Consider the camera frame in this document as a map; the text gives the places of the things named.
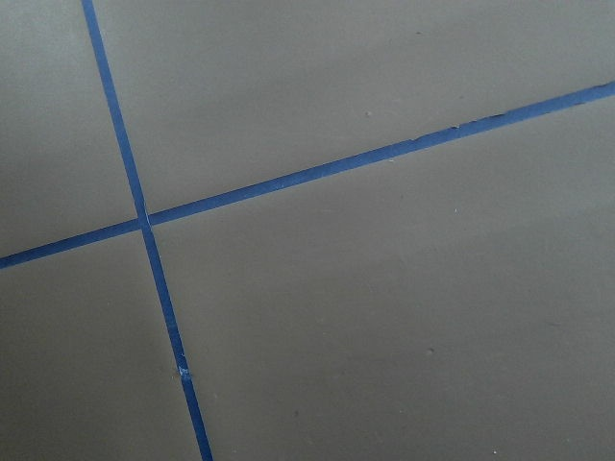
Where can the long blue tape strip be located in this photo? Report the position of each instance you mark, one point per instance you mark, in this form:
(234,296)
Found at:
(146,230)

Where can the crossing blue tape strip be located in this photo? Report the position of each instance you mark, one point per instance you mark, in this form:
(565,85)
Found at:
(406,147)

